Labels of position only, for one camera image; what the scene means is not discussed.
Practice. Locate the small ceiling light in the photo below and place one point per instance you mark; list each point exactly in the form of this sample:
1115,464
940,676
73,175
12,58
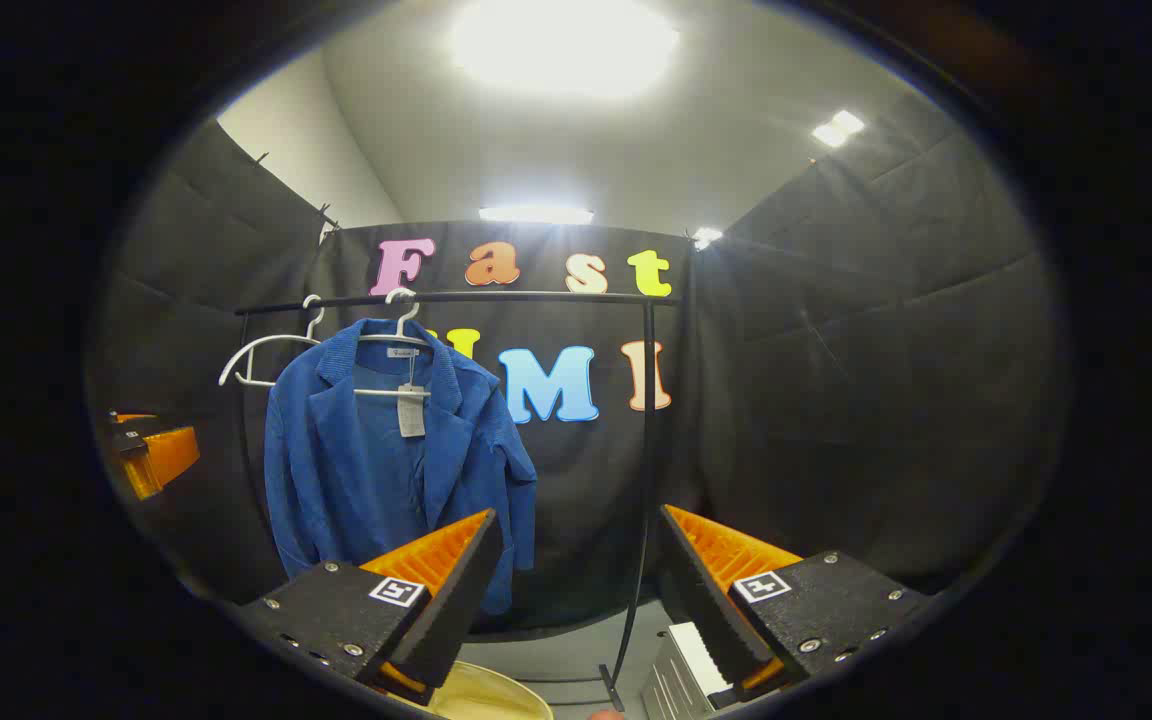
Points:
707,238
838,128

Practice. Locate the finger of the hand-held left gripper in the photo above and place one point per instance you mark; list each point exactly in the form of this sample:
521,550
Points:
171,455
134,416

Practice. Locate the white paper garment tag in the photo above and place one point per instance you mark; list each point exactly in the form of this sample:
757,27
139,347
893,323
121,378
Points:
412,412

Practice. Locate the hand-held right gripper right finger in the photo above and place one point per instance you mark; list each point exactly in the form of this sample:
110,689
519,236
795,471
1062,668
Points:
696,600

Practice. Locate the large ceiling light panel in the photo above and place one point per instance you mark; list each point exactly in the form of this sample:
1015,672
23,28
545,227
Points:
566,45

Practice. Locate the black metal clothes rack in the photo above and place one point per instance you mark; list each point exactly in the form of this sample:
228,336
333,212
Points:
649,450

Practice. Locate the cream round laundry hamper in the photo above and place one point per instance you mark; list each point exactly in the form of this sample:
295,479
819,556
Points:
486,695

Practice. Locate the ceiling strip light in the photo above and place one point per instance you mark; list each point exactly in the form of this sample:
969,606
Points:
536,214

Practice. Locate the white plastic hanger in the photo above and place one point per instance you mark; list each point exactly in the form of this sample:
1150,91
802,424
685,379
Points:
402,318
271,340

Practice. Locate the grey ribbed appliance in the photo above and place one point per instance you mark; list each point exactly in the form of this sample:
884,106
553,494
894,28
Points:
676,680

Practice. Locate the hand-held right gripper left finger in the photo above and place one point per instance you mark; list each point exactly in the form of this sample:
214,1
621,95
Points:
456,600

